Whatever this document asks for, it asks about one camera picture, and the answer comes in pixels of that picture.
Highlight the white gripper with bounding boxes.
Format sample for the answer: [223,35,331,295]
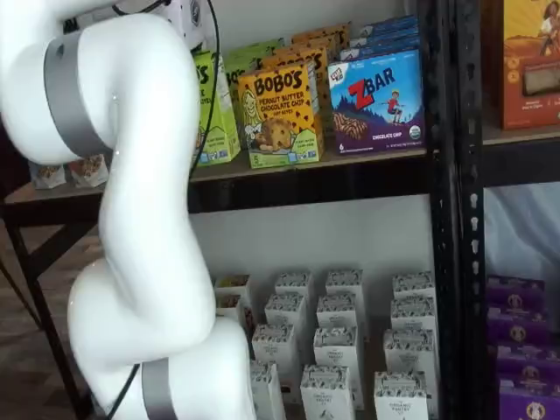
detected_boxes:
[168,0,208,48]

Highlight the green Bobo's oat bites box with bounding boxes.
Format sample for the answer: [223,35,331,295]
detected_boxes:
[225,38,286,74]
[191,49,242,168]
[220,54,266,91]

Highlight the yellow Bobo's oat bites box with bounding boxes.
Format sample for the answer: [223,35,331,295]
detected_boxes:
[279,34,342,88]
[261,45,333,148]
[290,22,352,62]
[237,59,326,171]

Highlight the blue ZBar snack box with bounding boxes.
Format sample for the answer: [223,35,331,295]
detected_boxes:
[339,37,422,60]
[358,15,417,36]
[326,47,426,157]
[348,25,420,47]

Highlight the wooden shelf board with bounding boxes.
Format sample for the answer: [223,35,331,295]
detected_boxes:
[483,124,560,148]
[0,148,428,207]

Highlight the black metal shelf rack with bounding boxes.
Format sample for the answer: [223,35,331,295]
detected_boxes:
[457,0,560,420]
[0,0,459,420]

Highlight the orange snack box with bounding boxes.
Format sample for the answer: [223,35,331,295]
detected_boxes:
[500,0,560,131]

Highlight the purple snack box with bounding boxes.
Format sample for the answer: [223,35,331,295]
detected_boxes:
[486,305,551,347]
[498,384,560,420]
[496,343,560,389]
[486,274,547,310]

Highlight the orange label granola bag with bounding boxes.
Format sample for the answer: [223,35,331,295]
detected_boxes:
[65,152,109,188]

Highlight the white granola bag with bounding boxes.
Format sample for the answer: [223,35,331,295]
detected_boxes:
[30,162,67,191]

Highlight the yellow white granola carton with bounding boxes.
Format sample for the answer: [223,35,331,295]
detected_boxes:
[213,293,256,338]
[213,274,254,307]

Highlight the white floral print carton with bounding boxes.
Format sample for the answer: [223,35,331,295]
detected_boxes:
[248,360,288,420]
[382,327,438,382]
[263,293,307,333]
[251,323,297,386]
[312,325,367,410]
[325,269,365,303]
[391,271,437,303]
[389,297,438,333]
[373,370,432,420]
[315,293,364,333]
[274,270,314,303]
[299,365,356,420]

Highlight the white organic pantry boxes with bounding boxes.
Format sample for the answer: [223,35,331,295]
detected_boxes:
[209,270,438,420]

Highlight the translucent white plastic bag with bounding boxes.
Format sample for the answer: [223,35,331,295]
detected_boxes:
[483,185,560,281]

